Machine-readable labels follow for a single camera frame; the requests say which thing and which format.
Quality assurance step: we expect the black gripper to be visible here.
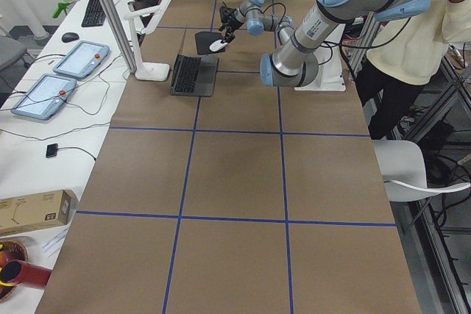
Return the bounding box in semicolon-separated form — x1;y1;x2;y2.
219;14;244;43

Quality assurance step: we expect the white computer mouse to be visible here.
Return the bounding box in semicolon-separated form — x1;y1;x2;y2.
209;40;228;53

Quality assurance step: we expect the black mouse pad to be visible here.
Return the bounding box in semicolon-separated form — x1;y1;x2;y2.
194;32;225;55

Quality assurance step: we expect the grey laptop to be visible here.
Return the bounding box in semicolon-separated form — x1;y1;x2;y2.
169;26;219;98

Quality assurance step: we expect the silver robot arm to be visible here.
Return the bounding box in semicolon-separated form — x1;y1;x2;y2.
210;0;431;88

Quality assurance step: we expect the white desk lamp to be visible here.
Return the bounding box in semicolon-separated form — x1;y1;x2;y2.
122;0;173;82

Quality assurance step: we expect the black computer mouse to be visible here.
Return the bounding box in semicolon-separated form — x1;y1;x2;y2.
61;32;79;43

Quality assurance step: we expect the black keyboard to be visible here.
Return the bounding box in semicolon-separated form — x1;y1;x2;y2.
81;0;106;27

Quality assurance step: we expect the upper blue teach pendant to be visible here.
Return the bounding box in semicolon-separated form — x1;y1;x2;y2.
53;40;110;79

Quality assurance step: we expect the blue teach pendant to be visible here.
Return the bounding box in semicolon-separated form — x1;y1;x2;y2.
53;40;110;79
10;74;77;121

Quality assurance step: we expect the person in cream sweater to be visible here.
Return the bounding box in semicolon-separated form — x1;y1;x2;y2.
355;0;470;140

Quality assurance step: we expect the lower blue teach pendant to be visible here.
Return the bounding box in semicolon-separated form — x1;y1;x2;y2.
10;74;77;121

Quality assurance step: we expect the small black square device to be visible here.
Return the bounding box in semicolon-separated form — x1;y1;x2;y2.
46;143;59;158

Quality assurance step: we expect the white chair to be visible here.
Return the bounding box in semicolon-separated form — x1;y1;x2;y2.
373;140;470;202

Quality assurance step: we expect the cardboard box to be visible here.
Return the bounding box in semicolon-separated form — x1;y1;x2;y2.
1;190;77;236

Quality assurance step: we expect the woven basket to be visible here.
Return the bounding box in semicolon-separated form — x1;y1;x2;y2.
1;240;28;301

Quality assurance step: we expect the red bottle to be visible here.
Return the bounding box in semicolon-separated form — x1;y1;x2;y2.
1;260;52;289

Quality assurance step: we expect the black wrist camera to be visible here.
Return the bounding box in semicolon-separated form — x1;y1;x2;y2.
219;5;236;24

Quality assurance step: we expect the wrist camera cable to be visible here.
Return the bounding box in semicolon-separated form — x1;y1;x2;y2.
259;1;288;25

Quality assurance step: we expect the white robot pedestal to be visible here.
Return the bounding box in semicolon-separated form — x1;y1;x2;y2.
295;24;346;92

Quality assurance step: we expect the aluminium frame post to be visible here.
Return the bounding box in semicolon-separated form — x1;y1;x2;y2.
99;0;137;74

